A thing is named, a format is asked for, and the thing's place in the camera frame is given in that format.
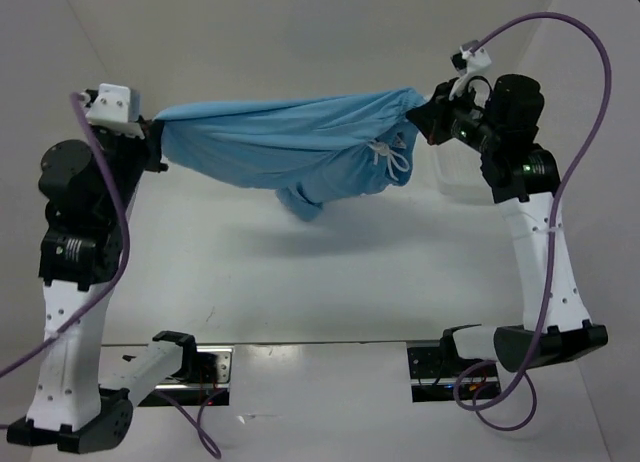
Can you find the white plastic basket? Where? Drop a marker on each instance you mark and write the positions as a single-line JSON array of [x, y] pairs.
[[458, 174]]

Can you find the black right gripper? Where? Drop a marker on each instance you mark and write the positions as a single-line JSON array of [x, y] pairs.
[[432, 115]]

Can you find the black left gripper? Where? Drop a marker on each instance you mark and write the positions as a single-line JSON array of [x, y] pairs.
[[152, 130]]

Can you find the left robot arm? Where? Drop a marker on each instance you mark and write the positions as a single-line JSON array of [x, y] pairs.
[[89, 186]]

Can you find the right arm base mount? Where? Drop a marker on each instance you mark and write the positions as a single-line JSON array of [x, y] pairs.
[[433, 374]]

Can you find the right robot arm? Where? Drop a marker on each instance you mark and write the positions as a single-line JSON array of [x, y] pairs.
[[525, 185]]

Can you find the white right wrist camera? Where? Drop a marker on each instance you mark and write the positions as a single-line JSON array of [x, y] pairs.
[[471, 60]]

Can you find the light blue shorts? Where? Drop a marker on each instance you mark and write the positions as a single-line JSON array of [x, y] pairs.
[[310, 152]]

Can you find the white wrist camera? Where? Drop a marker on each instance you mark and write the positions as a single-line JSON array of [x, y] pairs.
[[471, 60], [116, 108]]

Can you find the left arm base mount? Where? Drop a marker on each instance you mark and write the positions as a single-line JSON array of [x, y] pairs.
[[210, 377]]

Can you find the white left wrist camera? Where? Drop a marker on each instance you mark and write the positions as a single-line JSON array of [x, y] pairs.
[[116, 108]]

